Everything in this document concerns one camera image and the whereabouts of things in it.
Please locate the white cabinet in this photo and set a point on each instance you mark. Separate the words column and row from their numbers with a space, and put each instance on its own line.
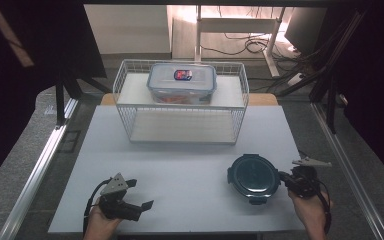
column 126, row 30

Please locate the white desk frame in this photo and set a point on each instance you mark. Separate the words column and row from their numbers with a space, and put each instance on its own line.
column 236, row 25

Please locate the dark curtain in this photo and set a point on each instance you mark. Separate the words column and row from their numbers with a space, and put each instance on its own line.
column 380, row 83
column 30, row 100

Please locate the dark monitor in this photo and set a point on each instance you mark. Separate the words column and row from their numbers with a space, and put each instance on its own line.
column 305, row 30

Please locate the white table cover sheet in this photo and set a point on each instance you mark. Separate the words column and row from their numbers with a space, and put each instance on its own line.
column 180, row 186

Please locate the white power strip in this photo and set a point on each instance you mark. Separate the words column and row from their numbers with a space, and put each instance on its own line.
column 295, row 79

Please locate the wooden table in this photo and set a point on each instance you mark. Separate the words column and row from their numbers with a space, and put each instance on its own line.
column 263, row 99

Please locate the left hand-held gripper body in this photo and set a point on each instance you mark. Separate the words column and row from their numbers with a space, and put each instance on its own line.
column 116, row 205

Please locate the aluminium rail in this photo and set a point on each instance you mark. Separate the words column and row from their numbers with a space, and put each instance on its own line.
column 346, row 166
column 36, row 180

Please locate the dark round food container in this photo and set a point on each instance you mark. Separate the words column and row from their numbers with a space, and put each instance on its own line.
column 253, row 176

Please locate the clear rectangular food container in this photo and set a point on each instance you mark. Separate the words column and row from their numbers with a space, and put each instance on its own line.
column 166, row 81

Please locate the person's right hand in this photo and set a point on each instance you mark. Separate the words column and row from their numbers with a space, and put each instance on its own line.
column 311, row 213

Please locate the black metal stand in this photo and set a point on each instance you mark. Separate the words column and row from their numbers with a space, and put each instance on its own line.
column 330, row 103
column 60, row 100

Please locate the person's left hand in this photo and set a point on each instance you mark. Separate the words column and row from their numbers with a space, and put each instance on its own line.
column 98, row 226

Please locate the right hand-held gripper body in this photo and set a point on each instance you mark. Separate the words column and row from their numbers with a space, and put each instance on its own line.
column 305, row 181

